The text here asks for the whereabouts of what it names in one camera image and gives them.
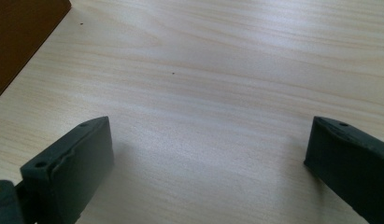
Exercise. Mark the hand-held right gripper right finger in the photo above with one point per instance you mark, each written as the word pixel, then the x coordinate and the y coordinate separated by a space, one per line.
pixel 351 165

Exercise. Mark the brown board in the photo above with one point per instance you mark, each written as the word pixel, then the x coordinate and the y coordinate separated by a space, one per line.
pixel 21 37

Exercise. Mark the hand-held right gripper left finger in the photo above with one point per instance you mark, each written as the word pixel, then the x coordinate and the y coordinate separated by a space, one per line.
pixel 71 168

